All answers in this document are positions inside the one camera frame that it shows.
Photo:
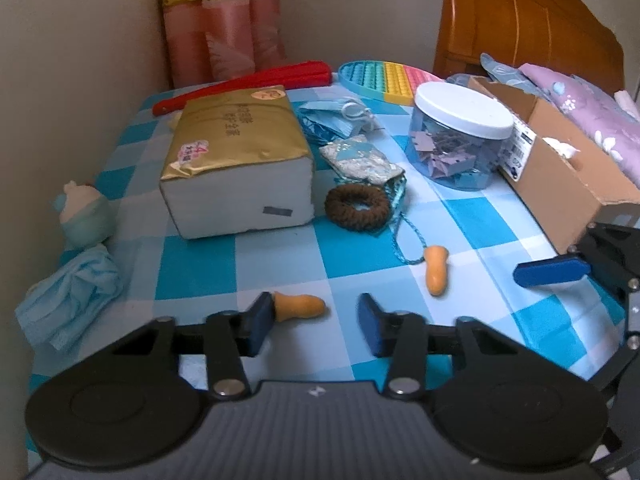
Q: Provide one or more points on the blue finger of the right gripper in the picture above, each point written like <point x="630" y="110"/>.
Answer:
<point x="557" y="270"/>

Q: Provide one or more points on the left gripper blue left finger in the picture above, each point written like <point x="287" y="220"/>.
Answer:
<point x="255" y="325"/>

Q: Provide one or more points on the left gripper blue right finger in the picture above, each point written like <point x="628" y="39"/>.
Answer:
<point x="377" y="326"/>

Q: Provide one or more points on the orange finger cot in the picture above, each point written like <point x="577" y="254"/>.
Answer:
<point x="300" y="306"/>
<point x="436" y="274"/>

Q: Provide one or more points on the brown scrunchie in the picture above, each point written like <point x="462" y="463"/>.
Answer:
<point x="357" y="207"/>

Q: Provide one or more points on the blue face mask bundle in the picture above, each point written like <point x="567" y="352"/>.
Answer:
<point x="58" y="310"/>

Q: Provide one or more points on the cardboard box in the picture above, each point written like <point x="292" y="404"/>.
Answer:
<point x="566" y="181"/>

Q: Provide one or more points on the blue checked tablecloth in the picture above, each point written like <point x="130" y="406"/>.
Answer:
<point x="491" y="380"/>

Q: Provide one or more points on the purple floral pillow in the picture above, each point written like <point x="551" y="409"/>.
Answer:
<point x="614" y="131"/>

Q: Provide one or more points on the clear jar white lid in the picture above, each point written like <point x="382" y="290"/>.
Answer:
<point x="456" y="135"/>

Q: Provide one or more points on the gold wrapped tissue pack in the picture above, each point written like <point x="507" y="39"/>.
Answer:
<point x="238" y="162"/>

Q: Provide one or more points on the blue white plush toy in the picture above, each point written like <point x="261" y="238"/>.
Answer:
<point x="86" y="215"/>

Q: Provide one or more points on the blue bed quilt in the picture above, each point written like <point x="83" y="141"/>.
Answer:
<point x="494" y="71"/>

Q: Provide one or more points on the packaged blue masks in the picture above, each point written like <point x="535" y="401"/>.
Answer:
<point x="325" y="121"/>

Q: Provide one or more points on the rainbow pop-it toy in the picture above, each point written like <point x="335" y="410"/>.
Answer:
<point x="385" y="81"/>

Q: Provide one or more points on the red folding fan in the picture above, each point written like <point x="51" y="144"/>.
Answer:
<point x="291" y="77"/>

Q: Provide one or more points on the wooden headboard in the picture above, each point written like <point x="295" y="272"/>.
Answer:
<point x="562" y="35"/>

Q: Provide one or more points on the pink gold curtain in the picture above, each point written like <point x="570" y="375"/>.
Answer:
<point x="217" y="40"/>

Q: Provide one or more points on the blue floral pouch with cord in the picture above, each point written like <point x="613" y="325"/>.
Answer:
<point x="355" y="160"/>

